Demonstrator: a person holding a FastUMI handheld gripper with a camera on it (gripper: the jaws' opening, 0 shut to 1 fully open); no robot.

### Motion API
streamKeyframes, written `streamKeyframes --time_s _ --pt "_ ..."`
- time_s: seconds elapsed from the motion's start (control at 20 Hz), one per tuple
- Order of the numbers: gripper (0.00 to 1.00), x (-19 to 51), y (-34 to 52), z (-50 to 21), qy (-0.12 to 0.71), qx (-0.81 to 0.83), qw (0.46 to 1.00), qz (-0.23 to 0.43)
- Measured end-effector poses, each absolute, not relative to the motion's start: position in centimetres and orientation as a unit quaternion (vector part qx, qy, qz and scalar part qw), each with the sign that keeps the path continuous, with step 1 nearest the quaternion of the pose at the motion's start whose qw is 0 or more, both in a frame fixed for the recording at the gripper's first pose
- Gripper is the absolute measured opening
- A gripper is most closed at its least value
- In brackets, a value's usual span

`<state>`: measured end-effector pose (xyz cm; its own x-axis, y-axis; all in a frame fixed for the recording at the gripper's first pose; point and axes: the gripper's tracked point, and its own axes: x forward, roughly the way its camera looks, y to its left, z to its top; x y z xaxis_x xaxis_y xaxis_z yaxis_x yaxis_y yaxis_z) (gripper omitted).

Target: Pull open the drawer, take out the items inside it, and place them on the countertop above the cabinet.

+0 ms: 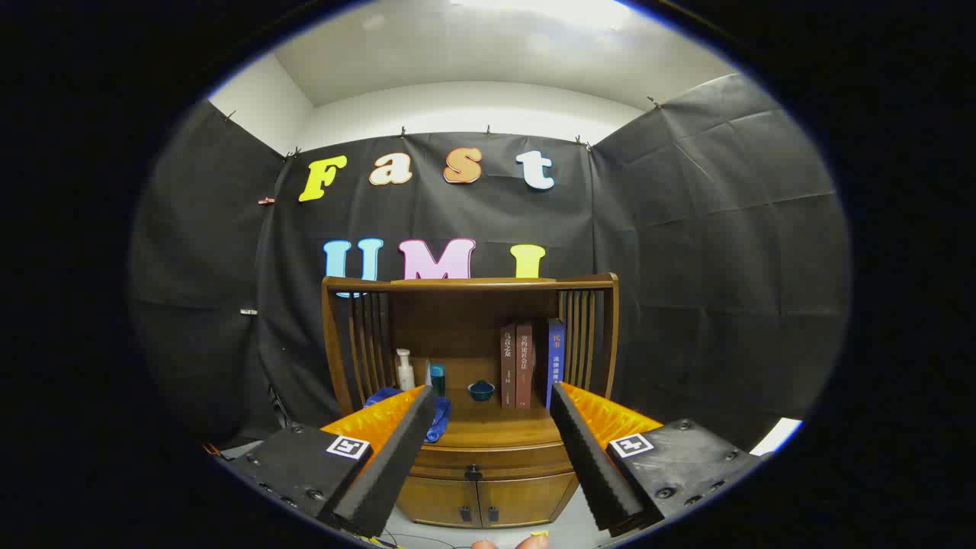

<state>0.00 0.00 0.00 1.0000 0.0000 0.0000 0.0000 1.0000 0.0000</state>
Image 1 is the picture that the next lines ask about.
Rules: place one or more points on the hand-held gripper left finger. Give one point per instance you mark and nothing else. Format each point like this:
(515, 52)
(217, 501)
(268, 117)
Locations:
(393, 457)

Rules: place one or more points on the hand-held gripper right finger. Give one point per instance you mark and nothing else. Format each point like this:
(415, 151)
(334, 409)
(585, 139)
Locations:
(591, 457)

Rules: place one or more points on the wooden drawer with black knob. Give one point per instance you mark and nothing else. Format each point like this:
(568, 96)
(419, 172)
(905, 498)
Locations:
(511, 461)

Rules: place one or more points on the wooden cabinet door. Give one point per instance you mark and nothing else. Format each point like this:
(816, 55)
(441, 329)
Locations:
(435, 499)
(526, 497)

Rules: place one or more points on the wooden countertop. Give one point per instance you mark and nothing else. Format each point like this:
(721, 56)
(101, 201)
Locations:
(488, 427)

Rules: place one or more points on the wooden cabinet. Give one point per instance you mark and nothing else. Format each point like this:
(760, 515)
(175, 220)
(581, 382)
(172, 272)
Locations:
(457, 328)

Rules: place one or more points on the folded blue towel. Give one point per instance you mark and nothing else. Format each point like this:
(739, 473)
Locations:
(441, 419)

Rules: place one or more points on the white pump bottle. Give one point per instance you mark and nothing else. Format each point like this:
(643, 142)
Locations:
(406, 377)

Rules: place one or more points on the teal bottle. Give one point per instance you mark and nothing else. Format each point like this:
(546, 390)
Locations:
(438, 379)

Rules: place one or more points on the blue lidded teacup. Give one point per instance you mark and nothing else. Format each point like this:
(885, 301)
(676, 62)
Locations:
(481, 392)

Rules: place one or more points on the blue book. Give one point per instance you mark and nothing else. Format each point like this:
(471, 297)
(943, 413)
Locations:
(556, 351)

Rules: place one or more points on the reddish brown book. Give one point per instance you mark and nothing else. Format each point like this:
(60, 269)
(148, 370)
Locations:
(524, 366)

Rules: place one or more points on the dark brown book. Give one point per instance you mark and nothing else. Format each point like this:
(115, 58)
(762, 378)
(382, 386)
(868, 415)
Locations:
(508, 366)

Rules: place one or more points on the black backdrop cloth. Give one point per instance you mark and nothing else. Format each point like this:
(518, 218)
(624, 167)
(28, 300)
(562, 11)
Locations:
(686, 229)

